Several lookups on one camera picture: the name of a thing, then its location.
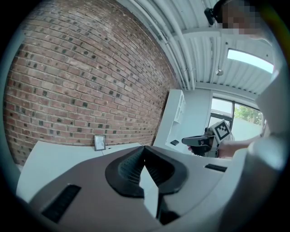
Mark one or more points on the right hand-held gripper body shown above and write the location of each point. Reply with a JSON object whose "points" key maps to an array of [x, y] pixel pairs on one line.
{"points": [[222, 132]]}

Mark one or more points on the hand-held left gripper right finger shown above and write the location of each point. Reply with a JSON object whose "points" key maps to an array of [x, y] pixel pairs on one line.
{"points": [[192, 176]]}

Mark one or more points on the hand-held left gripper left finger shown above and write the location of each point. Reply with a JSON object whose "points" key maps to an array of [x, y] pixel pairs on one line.
{"points": [[90, 192]]}

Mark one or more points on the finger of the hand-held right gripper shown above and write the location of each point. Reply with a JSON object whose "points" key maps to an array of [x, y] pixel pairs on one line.
{"points": [[192, 140]]}

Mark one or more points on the person's right forearm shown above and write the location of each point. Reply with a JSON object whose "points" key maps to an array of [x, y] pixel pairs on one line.
{"points": [[235, 147]]}

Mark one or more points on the flat black box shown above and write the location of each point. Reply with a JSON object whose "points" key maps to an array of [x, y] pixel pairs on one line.
{"points": [[175, 142]]}

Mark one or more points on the window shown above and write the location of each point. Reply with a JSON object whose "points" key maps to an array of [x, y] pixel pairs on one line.
{"points": [[244, 113]]}

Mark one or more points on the white shelf unit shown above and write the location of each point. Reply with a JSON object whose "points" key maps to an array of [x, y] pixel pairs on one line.
{"points": [[174, 108]]}

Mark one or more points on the white desk with drawers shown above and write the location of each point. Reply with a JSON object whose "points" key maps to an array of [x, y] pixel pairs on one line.
{"points": [[56, 163]]}

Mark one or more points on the person's beige shirt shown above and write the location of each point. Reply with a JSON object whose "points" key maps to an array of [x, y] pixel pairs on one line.
{"points": [[260, 170]]}

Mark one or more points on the ceiling sprinkler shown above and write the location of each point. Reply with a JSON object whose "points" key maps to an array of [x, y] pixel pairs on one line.
{"points": [[219, 72]]}

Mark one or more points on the rectangular ceiling light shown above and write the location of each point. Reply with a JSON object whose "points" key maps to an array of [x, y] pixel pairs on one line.
{"points": [[249, 60]]}

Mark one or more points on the white ceiling pipes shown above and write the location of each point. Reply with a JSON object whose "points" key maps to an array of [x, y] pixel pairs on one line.
{"points": [[181, 56]]}

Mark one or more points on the person's head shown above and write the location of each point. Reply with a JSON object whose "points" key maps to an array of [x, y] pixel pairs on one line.
{"points": [[240, 20]]}

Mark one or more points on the black picture frame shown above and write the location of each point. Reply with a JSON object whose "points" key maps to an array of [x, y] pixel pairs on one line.
{"points": [[100, 143]]}

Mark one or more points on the black head-worn camera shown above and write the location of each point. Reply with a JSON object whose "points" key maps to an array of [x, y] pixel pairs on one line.
{"points": [[210, 14]]}

